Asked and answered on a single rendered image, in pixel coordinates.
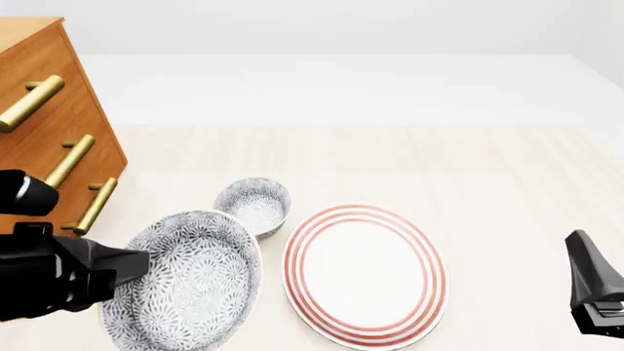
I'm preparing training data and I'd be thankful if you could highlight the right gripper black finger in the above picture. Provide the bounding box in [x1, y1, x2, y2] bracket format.
[565, 228, 624, 309]

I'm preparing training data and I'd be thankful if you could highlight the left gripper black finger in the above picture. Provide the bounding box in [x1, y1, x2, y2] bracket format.
[55, 235, 150, 291]

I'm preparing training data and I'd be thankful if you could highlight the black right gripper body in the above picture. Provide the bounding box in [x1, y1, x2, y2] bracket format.
[569, 291, 624, 336]

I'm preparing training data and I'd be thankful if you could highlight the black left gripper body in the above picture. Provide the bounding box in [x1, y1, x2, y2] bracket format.
[0, 221, 119, 324]

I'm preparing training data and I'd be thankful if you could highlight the large patterned grey-white bowl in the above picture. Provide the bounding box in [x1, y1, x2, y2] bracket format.
[98, 209, 265, 351]

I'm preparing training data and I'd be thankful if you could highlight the small patterned grey-white bowl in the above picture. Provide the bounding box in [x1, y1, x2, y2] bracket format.
[213, 176, 293, 243]

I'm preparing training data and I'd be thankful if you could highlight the wooden drawer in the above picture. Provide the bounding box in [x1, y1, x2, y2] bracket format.
[0, 77, 112, 225]
[0, 23, 90, 173]
[52, 123, 130, 238]

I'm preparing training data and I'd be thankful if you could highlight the white plate with red rings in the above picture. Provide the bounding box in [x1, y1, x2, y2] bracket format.
[281, 204, 451, 351]

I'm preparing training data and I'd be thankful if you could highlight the wooden cabinet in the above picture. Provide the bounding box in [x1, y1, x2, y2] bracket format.
[0, 17, 130, 238]

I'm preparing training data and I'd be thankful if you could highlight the brass drawer handle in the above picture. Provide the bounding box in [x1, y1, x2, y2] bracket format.
[0, 74, 66, 135]
[59, 176, 119, 237]
[44, 134, 97, 190]

